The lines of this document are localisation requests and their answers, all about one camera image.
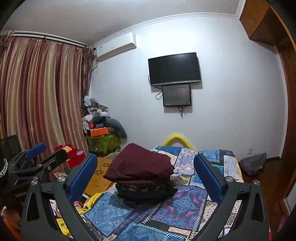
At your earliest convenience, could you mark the dark patterned garment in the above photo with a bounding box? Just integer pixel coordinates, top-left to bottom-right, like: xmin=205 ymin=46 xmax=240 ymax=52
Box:
xmin=115 ymin=183 xmax=177 ymax=203

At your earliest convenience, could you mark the maroon sweater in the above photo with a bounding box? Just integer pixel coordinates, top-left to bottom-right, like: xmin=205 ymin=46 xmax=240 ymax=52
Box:
xmin=103 ymin=143 xmax=174 ymax=186

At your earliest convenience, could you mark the orange left sleeve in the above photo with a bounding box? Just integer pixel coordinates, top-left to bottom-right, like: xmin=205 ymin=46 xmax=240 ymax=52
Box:
xmin=1 ymin=205 xmax=21 ymax=240

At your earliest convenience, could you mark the yellow garment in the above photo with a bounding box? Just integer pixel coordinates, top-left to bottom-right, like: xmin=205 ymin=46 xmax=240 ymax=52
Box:
xmin=51 ymin=192 xmax=103 ymax=238

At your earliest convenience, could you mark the grey bag on floor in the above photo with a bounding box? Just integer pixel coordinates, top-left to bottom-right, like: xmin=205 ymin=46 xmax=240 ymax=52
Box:
xmin=239 ymin=153 xmax=267 ymax=176

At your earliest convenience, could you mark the red plush toy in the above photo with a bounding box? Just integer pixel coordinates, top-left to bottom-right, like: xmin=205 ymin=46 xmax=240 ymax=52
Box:
xmin=54 ymin=144 xmax=86 ymax=169

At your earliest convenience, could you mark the orange brown cloth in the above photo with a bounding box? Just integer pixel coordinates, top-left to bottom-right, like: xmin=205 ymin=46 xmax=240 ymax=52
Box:
xmin=84 ymin=157 xmax=113 ymax=196

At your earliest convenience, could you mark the blue patchwork bedspread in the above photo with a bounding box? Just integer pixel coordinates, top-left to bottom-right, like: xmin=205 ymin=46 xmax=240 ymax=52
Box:
xmin=78 ymin=146 xmax=244 ymax=241

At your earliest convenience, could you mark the green covered side table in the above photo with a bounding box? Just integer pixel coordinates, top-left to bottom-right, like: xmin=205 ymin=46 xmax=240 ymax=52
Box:
xmin=86 ymin=133 xmax=121 ymax=157

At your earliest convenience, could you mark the orange box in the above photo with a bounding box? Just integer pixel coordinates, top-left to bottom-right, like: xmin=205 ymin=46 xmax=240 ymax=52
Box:
xmin=87 ymin=127 xmax=109 ymax=137

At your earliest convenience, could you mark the striped pink curtain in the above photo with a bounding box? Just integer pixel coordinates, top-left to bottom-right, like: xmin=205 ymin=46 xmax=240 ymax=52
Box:
xmin=1 ymin=30 xmax=95 ymax=156

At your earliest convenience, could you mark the yellow foam tube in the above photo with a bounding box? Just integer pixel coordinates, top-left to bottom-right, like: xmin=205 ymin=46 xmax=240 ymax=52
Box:
xmin=163 ymin=133 xmax=194 ymax=150

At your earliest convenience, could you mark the white air conditioner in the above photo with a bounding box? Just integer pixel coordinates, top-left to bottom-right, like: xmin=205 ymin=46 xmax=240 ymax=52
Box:
xmin=96 ymin=32 xmax=137 ymax=62

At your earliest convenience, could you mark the wooden overhead cabinet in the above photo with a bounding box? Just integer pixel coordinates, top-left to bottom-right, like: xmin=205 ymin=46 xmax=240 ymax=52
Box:
xmin=240 ymin=0 xmax=289 ymax=46

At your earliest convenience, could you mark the small wall monitor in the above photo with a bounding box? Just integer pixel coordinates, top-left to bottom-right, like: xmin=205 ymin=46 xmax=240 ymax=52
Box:
xmin=162 ymin=84 xmax=192 ymax=107

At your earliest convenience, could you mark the black wall television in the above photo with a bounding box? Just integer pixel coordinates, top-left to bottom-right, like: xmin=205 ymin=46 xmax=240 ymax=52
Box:
xmin=148 ymin=52 xmax=202 ymax=86

